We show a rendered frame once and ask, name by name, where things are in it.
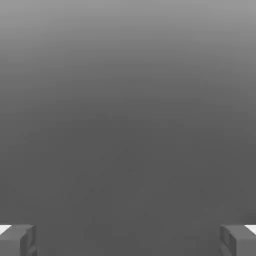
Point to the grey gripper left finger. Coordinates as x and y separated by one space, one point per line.
16 241

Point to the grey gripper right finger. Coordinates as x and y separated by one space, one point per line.
240 241

